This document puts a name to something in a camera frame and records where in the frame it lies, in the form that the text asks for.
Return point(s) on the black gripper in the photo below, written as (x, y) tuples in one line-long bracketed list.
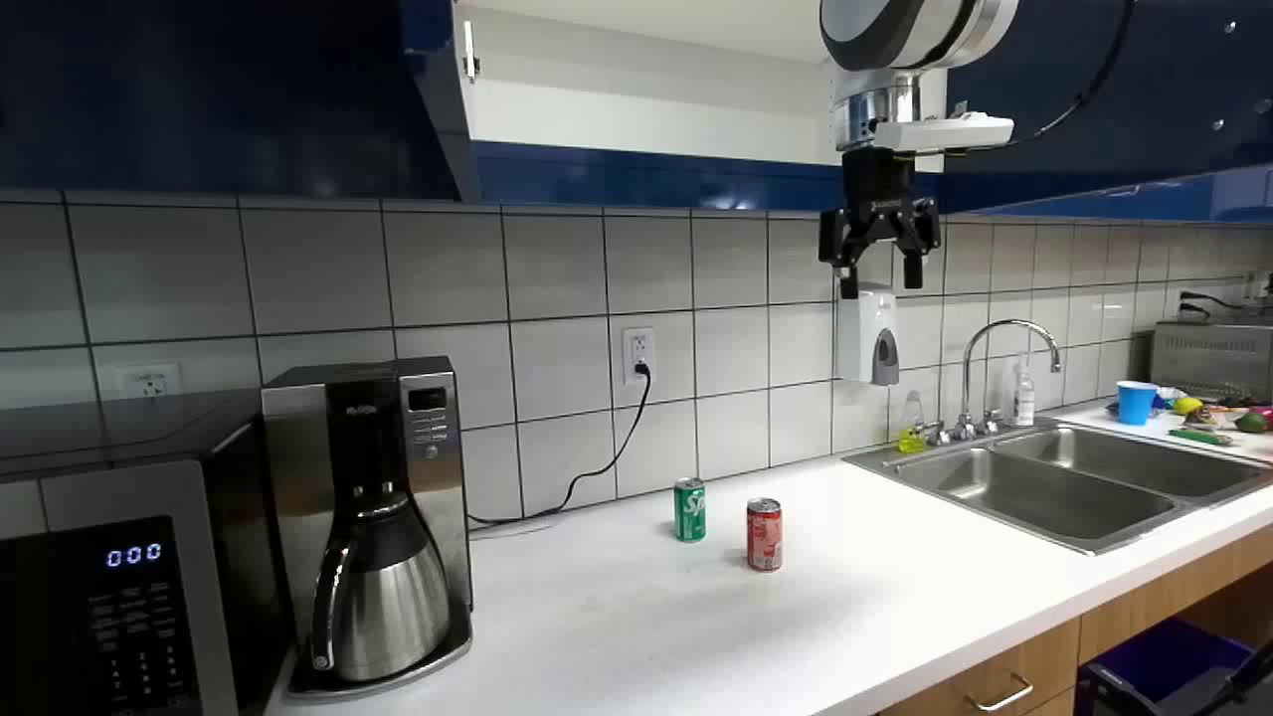
[(879, 185)]

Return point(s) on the red soda can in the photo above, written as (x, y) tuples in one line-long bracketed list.
[(765, 537)]

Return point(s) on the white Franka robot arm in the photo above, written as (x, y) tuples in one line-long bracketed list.
[(902, 24)]

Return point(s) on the blue right cabinet door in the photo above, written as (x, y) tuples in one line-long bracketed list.
[(1140, 81)]

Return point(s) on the blue cabinet door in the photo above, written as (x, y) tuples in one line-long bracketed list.
[(432, 81), (1140, 81)]

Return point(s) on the green soda can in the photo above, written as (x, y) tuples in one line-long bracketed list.
[(689, 512)]

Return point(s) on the blue left cabinet door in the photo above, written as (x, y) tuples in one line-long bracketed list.
[(432, 81)]

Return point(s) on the chrome gooseneck sink faucet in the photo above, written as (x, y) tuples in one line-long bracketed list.
[(987, 341)]

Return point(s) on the yellow dish soap bottle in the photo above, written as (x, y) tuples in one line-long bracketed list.
[(909, 437)]

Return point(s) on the small white bottle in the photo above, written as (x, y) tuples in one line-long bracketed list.
[(1026, 403)]

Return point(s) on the blue plastic cup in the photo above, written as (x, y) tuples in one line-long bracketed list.
[(1134, 403)]

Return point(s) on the stainless steel double sink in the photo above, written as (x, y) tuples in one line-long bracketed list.
[(1050, 498)]

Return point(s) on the yellow small fruit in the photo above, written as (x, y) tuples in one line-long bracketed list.
[(1189, 403)]

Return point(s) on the steel countertop appliance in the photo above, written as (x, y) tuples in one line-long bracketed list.
[(1214, 358)]

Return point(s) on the white drying mat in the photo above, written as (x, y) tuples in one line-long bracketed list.
[(1237, 443)]

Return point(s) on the green small item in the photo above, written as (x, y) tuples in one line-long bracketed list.
[(1250, 424)]

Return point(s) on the black steel coffee maker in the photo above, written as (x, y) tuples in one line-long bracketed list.
[(422, 437)]

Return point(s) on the dark blue bin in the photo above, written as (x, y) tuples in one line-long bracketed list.
[(1168, 671)]

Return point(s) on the stainless steel coffee carafe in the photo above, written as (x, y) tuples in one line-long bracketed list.
[(391, 601)]

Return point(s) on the black steel microwave oven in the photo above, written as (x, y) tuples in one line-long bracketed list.
[(121, 582)]

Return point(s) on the white wall soap dispenser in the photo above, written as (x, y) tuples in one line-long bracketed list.
[(861, 333)]

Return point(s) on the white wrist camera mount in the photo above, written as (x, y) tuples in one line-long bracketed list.
[(948, 131)]

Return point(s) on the white wall outlet with plug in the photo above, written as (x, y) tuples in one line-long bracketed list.
[(640, 346)]

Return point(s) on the open white wall cabinet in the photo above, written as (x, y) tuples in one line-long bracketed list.
[(640, 114)]

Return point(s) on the blue closed wall cabinet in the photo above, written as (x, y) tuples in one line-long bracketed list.
[(201, 94)]

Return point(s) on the white empty wall outlet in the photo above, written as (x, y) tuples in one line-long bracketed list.
[(152, 383)]

